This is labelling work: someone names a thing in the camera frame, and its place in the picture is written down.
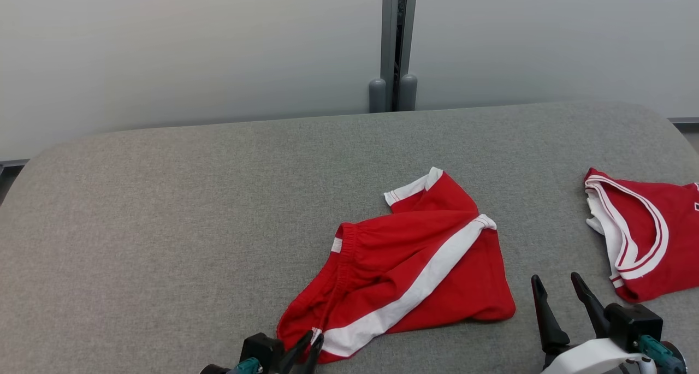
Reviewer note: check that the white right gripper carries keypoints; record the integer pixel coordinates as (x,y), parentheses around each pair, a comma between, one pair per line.
(595,358)

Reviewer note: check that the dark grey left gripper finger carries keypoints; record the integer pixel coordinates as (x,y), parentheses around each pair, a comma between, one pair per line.
(315,357)
(297,357)

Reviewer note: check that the red shorts with white stripe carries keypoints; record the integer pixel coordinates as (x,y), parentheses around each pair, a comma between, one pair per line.
(393,259)

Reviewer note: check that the red and white jersey shirt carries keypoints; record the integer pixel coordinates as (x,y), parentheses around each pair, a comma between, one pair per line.
(671,237)

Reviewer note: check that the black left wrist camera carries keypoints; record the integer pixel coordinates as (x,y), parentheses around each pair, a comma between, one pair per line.
(262,352)

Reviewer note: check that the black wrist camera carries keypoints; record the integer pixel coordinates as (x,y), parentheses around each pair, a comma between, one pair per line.
(633,322)
(262,352)

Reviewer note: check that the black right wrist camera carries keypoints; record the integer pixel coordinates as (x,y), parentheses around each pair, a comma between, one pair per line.
(633,322)

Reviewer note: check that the grey wall base rail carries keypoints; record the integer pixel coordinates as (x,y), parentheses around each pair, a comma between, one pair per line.
(13,164)
(685,120)

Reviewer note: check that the grey cylindrical post cap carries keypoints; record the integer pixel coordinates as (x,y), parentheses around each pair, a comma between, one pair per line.
(407,93)
(377,96)

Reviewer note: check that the grey metal partition post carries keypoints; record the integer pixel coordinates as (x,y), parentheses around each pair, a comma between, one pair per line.
(400,30)

